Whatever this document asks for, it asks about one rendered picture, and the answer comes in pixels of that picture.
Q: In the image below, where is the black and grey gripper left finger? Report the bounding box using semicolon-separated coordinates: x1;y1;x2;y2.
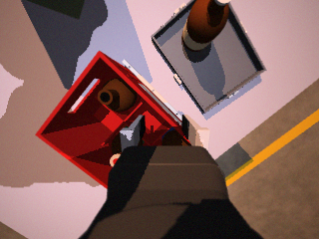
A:
120;115;146;152

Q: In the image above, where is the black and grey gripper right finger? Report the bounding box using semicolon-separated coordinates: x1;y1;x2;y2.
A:
181;115;210;151

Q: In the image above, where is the red crate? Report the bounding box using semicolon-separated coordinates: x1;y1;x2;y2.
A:
58;64;186;188

